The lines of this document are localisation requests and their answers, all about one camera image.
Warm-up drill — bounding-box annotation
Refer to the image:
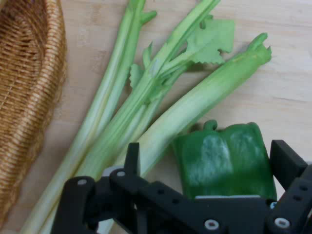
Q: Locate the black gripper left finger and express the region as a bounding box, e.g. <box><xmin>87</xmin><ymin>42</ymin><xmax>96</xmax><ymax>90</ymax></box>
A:
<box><xmin>57</xmin><ymin>142</ymin><xmax>203</xmax><ymax>234</ymax></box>

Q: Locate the green celery bunch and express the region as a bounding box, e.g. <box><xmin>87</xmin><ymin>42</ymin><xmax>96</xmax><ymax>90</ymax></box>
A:
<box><xmin>19</xmin><ymin>0</ymin><xmax>273</xmax><ymax>234</ymax></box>

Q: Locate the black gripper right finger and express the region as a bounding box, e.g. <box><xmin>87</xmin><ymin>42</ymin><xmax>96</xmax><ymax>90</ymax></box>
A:
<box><xmin>267</xmin><ymin>139</ymin><xmax>312</xmax><ymax>234</ymax></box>

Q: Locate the green bell pepper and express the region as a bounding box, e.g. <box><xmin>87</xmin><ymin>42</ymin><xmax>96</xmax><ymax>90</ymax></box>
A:
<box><xmin>170</xmin><ymin>119</ymin><xmax>278</xmax><ymax>200</ymax></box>

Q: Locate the woven wicker basket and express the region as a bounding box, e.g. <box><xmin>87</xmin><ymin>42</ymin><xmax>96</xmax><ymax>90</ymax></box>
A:
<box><xmin>0</xmin><ymin>0</ymin><xmax>68</xmax><ymax>229</ymax></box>

